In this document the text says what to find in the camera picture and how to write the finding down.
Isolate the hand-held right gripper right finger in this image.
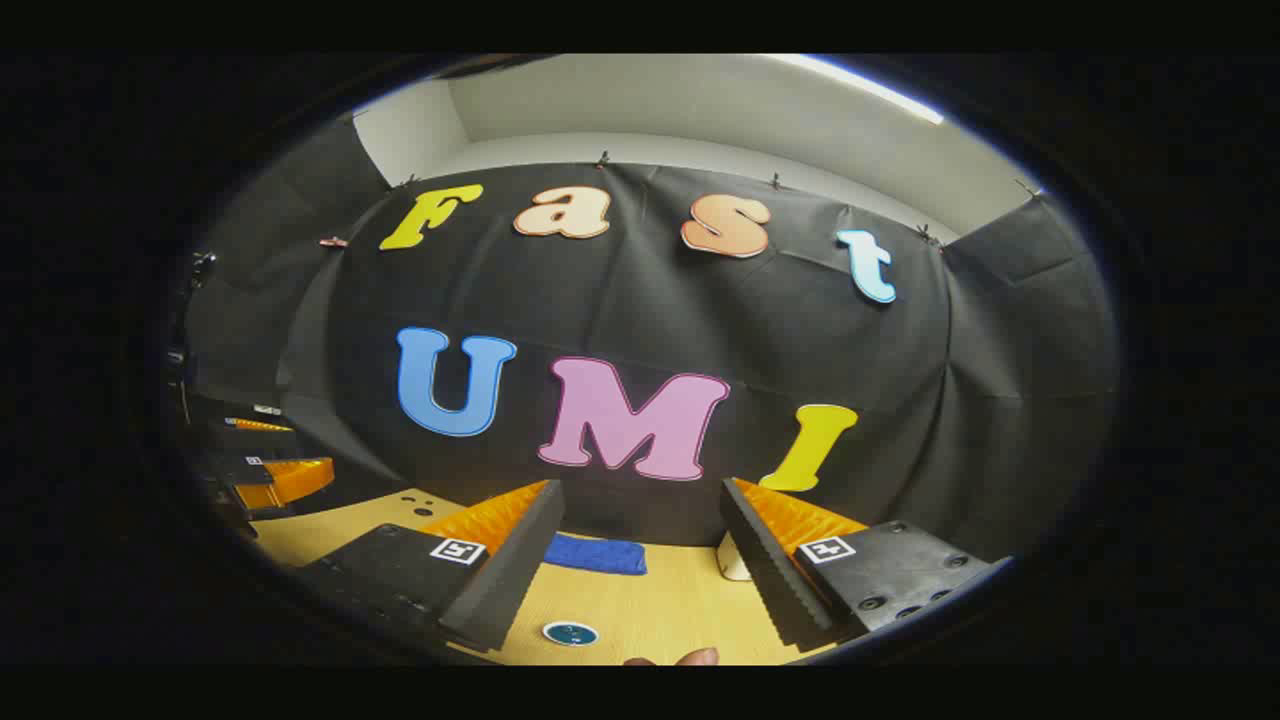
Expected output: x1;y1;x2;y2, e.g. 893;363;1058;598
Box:
718;477;1001;651

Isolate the white toaster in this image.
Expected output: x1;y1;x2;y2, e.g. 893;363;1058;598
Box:
716;532;753;582

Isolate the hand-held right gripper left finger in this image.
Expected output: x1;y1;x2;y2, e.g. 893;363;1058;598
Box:
300;478;566;656

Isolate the black stand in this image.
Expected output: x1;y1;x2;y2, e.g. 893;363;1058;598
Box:
165;250;219;401

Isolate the blue folded towel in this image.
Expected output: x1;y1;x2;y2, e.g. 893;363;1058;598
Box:
543;533;648;576

